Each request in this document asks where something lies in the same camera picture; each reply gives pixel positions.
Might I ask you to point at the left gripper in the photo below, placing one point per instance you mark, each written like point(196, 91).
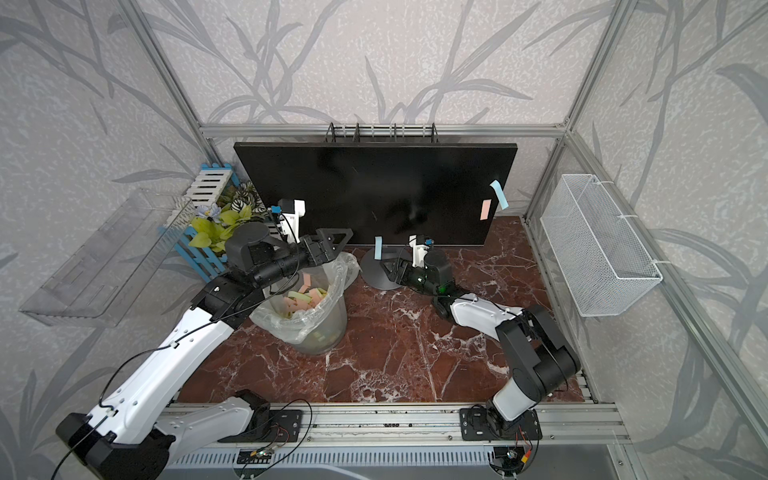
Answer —
point(322, 255)

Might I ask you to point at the aluminium front rail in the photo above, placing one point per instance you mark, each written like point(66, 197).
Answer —
point(449, 424)

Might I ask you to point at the black computer monitor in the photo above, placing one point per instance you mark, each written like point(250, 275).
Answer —
point(392, 190)

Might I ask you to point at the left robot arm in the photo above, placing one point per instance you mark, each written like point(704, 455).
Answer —
point(121, 438)

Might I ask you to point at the pink sticky note right side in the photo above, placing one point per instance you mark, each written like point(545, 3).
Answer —
point(485, 209)

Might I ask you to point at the green artificial plant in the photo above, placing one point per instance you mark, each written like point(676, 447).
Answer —
point(214, 224)

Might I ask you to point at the blue white picket planter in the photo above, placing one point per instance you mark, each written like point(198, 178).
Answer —
point(207, 187)

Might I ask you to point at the pink sticky note bottom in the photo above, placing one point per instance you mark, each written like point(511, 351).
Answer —
point(307, 283)

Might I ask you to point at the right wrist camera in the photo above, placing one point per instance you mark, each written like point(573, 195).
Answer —
point(420, 246)

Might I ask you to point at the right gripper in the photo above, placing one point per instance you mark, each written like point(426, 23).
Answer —
point(398, 265)

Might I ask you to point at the small circuit board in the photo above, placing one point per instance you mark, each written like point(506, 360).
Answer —
point(261, 456)

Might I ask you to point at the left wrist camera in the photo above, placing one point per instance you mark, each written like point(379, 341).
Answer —
point(286, 216)

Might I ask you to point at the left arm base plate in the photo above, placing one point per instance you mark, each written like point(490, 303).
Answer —
point(280, 426)

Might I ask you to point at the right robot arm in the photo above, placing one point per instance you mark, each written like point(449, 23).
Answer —
point(539, 357)

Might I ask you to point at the blue sticky note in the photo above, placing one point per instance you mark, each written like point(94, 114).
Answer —
point(378, 248)

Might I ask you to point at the mesh trash bin with bag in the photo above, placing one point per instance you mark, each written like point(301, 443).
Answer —
point(312, 323)

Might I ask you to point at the white wire mesh basket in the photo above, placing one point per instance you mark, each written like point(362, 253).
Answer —
point(605, 265)

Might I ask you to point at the blue sticky note right edge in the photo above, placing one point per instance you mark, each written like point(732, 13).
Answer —
point(503, 203)

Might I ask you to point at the pink sticky note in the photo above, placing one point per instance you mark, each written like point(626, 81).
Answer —
point(307, 283)
point(485, 209)

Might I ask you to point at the clear plastic tray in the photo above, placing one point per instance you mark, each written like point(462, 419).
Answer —
point(100, 282)

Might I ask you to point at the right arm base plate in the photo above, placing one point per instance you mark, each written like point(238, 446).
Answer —
point(480, 423)

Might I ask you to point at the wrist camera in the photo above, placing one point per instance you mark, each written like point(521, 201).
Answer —
point(286, 216)
point(420, 246)

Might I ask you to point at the black wire rack behind monitor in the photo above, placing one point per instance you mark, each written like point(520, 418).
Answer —
point(393, 133)

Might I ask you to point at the round grey monitor stand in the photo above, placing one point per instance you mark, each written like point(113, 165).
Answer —
point(374, 274)

